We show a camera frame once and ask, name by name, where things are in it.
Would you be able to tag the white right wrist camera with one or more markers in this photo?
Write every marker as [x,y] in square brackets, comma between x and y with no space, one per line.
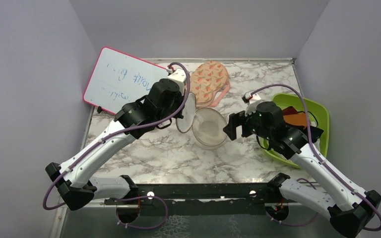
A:
[252,102]

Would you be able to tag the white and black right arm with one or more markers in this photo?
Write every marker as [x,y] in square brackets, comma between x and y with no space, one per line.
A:
[348,206]

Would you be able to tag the white mesh laundry bag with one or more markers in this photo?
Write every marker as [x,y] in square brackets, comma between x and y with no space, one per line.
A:
[206,124]

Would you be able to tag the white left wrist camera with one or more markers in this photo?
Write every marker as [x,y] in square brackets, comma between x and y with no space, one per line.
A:
[179,77]

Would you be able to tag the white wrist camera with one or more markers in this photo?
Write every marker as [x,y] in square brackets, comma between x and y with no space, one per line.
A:
[252,102]
[179,77]

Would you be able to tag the orange patterned bra wash bag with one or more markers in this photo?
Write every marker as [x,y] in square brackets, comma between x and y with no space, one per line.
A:
[210,83]

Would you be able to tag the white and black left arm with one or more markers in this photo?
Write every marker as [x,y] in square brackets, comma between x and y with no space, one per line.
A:
[75,179]

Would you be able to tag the black and orange bra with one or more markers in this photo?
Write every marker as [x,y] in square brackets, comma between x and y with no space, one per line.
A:
[295,118]

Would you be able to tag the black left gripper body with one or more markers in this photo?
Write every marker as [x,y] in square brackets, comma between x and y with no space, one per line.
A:
[166,112]

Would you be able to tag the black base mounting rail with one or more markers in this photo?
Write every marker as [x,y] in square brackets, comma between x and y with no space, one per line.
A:
[201,199]

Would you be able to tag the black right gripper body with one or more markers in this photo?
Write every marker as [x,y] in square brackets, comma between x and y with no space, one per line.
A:
[258,130]

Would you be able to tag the pink framed whiteboard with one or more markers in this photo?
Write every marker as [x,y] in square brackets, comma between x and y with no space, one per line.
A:
[119,78]

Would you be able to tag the green plastic basin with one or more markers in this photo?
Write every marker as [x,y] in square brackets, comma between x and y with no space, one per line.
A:
[318,115]

